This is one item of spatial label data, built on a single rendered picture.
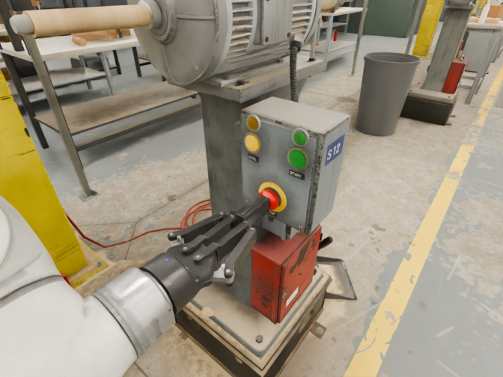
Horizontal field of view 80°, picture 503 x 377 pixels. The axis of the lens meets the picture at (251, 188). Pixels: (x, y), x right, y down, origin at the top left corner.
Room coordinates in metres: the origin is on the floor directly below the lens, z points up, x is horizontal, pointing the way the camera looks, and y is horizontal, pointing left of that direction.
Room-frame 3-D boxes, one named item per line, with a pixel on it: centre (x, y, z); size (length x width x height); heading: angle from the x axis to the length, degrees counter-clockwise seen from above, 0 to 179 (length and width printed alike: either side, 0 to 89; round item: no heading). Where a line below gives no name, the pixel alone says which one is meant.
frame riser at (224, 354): (0.82, 0.00, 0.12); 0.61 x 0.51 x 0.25; 51
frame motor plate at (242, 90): (0.82, 0.00, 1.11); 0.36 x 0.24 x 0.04; 141
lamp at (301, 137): (0.41, -0.07, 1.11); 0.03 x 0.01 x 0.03; 51
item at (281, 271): (0.72, -0.12, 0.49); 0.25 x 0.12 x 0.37; 141
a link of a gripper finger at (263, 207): (0.40, -0.01, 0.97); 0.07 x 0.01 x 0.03; 142
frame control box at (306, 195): (0.55, -0.09, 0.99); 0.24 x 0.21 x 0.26; 141
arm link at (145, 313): (0.22, 0.14, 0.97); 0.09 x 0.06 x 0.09; 52
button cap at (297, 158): (0.42, -0.07, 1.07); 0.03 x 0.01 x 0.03; 51
